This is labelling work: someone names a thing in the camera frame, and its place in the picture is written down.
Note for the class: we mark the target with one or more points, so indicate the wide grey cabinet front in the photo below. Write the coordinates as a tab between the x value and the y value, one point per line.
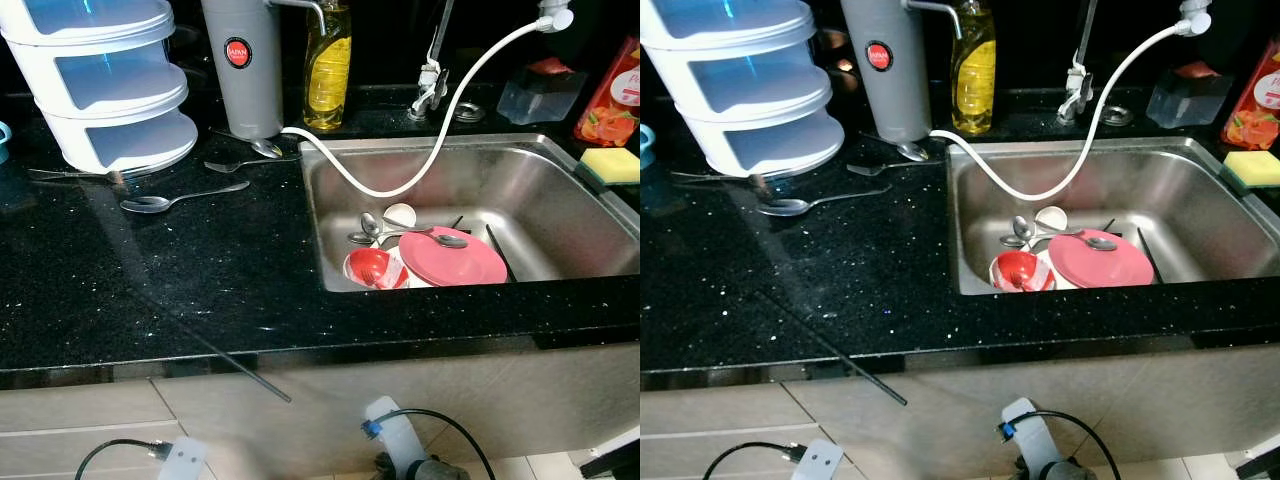
1050	378
400	375

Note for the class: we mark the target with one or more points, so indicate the red and white bowl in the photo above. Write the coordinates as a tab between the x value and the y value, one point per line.
1018	272
372	268

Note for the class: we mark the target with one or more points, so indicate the pink plate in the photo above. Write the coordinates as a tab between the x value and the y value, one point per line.
1105	268
460	265

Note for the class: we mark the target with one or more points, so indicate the black panel edge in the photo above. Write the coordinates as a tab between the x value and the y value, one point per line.
1262	465
615	462

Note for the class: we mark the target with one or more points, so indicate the small white cup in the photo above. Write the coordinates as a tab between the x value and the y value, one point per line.
400	213
1052	216

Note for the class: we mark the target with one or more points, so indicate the stainless steel sink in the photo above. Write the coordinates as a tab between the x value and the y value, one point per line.
560	230
1200	235

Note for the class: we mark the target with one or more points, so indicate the deep grey cabinet drawer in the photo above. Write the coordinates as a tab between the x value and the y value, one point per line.
700	455
60	452

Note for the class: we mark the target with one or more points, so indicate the shallow grey cabinet drawer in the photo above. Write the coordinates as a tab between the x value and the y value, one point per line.
80	405
720	407

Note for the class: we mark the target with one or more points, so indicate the round steel hole cover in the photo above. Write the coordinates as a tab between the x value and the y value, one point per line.
1116	116
468	112

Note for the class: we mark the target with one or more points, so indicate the yellow green sponge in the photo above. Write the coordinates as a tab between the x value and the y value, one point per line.
1255	168
612	165

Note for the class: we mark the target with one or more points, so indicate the chrome tap with white tape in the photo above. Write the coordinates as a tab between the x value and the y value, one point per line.
1077	85
430	80

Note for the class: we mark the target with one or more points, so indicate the yellow dish soap bottle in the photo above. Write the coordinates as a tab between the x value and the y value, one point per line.
973	85
328	80

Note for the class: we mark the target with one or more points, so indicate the grey canister red round sticker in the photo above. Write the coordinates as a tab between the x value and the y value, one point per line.
240	95
885	100

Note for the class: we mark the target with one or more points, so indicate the clear plastic container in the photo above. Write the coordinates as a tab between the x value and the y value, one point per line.
540	100
1188	103

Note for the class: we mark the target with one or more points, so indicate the red food packet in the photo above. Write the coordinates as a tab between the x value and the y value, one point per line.
1255	115
610	110

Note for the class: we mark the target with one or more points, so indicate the thin steel knife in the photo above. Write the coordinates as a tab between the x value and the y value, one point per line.
710	177
70	174

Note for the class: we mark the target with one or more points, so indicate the chrome curved spout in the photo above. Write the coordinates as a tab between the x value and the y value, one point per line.
318	10
940	6

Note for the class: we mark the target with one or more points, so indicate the white tiered storage container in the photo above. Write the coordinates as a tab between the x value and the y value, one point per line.
740	90
100	90

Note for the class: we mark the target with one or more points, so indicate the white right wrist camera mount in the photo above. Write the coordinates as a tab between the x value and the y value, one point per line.
395	435
1032	435

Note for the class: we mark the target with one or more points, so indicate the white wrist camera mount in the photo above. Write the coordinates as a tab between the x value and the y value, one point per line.
1032	435
818	463
182	462
395	435

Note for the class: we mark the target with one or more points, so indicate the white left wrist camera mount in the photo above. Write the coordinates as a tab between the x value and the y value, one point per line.
818	463
182	462

